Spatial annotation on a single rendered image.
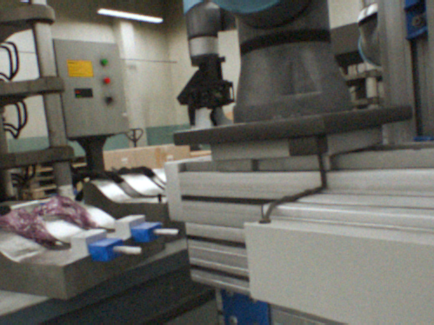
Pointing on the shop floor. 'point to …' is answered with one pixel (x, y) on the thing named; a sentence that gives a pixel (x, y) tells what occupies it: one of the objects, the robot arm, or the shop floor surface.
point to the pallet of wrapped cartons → (145, 156)
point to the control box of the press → (90, 96)
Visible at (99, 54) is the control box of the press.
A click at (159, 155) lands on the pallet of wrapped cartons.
